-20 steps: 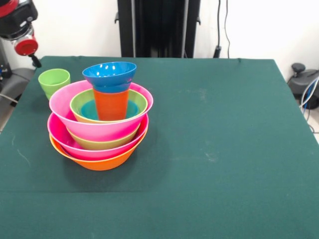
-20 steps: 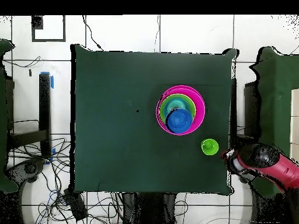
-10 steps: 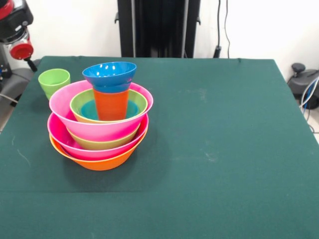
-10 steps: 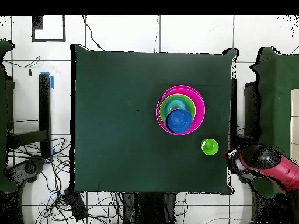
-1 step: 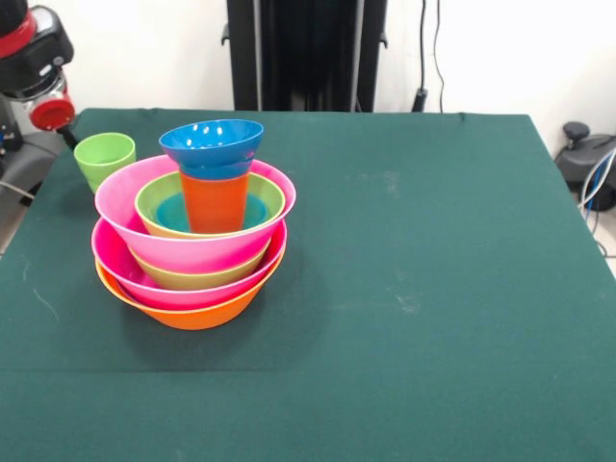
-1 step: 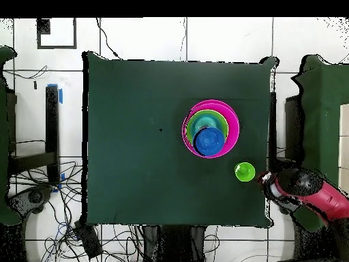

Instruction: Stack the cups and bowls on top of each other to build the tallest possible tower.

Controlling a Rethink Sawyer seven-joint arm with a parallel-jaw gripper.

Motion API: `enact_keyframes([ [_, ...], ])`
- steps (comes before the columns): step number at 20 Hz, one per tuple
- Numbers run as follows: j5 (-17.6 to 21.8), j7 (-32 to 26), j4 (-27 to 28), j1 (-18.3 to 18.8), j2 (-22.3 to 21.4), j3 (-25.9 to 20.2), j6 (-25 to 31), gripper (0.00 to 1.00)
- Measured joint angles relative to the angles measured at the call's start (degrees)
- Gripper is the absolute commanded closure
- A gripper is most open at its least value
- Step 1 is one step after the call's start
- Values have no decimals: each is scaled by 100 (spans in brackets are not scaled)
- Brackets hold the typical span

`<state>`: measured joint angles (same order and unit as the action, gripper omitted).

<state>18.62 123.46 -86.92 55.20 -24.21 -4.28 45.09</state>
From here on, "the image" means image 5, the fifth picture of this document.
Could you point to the dark green tablecloth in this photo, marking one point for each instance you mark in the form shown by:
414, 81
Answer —
308, 385

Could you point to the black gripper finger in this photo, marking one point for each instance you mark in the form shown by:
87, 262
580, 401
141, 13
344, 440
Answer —
68, 135

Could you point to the green plastic cup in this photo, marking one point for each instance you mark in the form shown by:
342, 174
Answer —
98, 156

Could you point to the pink plastic bowl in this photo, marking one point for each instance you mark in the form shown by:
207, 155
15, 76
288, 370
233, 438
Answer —
115, 207
110, 269

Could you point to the black office chair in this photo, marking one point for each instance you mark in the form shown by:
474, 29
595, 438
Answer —
577, 163
33, 159

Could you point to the green plastic bowl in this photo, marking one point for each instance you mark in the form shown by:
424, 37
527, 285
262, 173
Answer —
149, 202
202, 279

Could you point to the orange plastic bowl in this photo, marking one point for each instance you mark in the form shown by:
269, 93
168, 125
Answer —
192, 320

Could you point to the dark blue plastic bowl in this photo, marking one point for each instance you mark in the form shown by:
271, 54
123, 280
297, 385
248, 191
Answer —
212, 144

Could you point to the red plastic cup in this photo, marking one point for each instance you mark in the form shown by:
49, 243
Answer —
214, 202

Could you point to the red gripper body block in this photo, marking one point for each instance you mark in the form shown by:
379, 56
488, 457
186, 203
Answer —
50, 113

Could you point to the light blue plastic bowl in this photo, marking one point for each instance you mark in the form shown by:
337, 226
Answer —
166, 214

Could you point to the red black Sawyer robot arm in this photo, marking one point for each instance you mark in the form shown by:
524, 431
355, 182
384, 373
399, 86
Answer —
29, 53

